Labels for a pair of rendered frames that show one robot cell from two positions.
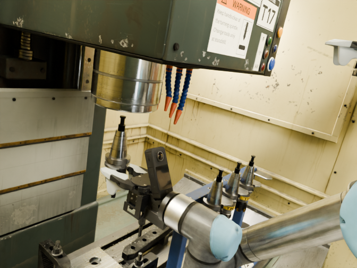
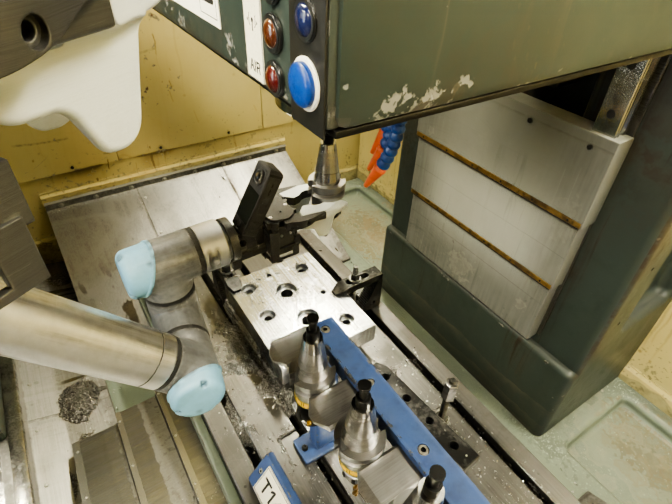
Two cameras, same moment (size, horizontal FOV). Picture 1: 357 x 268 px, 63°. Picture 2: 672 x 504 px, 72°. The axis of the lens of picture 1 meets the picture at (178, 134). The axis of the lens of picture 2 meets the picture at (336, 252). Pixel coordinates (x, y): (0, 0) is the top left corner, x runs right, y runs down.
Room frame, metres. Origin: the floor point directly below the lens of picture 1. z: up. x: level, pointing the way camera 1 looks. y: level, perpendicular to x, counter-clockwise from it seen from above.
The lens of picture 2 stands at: (0.92, -0.49, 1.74)
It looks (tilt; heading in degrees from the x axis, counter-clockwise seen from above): 39 degrees down; 110
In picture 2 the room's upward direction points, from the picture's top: 3 degrees clockwise
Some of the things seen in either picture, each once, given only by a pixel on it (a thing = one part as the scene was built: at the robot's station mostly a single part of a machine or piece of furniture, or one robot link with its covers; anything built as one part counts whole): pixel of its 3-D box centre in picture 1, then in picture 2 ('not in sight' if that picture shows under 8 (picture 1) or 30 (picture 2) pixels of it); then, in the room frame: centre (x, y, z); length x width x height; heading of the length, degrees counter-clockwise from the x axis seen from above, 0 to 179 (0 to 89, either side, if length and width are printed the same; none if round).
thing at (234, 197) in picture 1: (230, 194); (359, 439); (0.86, -0.20, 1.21); 0.06 x 0.06 x 0.03
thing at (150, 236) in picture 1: (148, 243); (415, 418); (0.91, 0.03, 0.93); 0.26 x 0.05 x 0.06; 149
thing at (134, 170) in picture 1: (132, 176); (324, 220); (0.69, 0.10, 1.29); 0.09 x 0.03 x 0.06; 42
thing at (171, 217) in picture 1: (180, 212); (212, 246); (0.56, -0.04, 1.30); 0.08 x 0.05 x 0.08; 146
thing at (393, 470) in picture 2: (238, 190); (386, 479); (0.91, -0.23, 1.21); 0.07 x 0.05 x 0.01; 54
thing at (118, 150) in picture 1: (119, 143); (327, 161); (0.68, 0.14, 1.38); 0.04 x 0.04 x 0.07
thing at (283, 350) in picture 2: not in sight; (293, 348); (0.73, -0.11, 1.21); 0.07 x 0.05 x 0.01; 54
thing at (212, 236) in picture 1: (210, 232); (161, 265); (0.51, -0.10, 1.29); 0.11 x 0.08 x 0.09; 56
